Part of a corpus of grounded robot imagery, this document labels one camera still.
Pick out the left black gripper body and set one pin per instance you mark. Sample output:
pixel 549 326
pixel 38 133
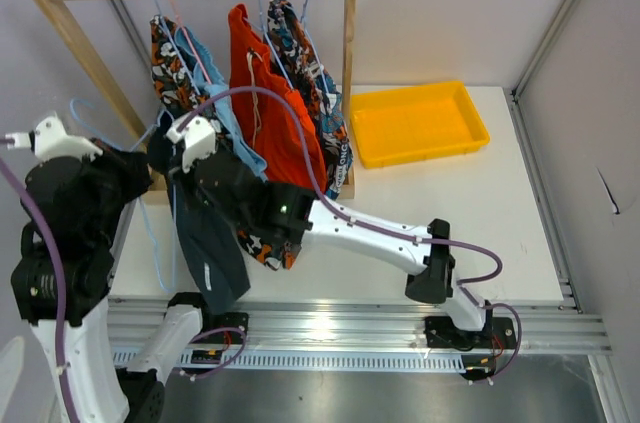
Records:
pixel 121 181

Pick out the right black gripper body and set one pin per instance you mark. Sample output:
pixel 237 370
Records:
pixel 240 221

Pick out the dark navy shorts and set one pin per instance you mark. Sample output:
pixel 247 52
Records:
pixel 208 245

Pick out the bright orange shorts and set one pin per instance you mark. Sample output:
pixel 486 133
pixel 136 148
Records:
pixel 287 143

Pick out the orange grey camo shorts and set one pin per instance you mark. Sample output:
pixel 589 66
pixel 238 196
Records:
pixel 177 93

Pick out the light blue mesh shorts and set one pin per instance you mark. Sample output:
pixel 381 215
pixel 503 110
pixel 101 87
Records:
pixel 222 109

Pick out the teal orange patterned shorts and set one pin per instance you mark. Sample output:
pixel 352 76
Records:
pixel 298 60

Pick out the pink wire hanger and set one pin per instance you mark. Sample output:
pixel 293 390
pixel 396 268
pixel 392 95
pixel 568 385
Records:
pixel 182 28

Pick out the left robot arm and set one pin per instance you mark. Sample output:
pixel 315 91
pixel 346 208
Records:
pixel 61 286

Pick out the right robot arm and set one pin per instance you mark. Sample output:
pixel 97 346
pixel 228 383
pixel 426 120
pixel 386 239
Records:
pixel 280 213

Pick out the yellow plastic tray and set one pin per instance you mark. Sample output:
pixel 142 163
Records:
pixel 416 123

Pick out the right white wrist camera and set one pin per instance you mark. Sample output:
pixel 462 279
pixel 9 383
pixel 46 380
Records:
pixel 196 141

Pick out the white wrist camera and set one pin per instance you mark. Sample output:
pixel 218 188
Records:
pixel 50 139
pixel 196 141

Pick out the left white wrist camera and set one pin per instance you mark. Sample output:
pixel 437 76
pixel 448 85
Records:
pixel 50 139

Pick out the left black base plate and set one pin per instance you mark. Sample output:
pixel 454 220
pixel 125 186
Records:
pixel 219 328

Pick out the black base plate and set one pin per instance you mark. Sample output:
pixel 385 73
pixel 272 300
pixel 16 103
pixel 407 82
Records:
pixel 219 328
pixel 498 332

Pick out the slotted cable duct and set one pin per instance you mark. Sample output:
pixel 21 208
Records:
pixel 201 360

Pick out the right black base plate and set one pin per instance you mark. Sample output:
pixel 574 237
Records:
pixel 498 332

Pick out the aluminium mounting rail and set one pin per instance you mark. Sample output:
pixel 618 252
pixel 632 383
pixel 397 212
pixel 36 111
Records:
pixel 346 327

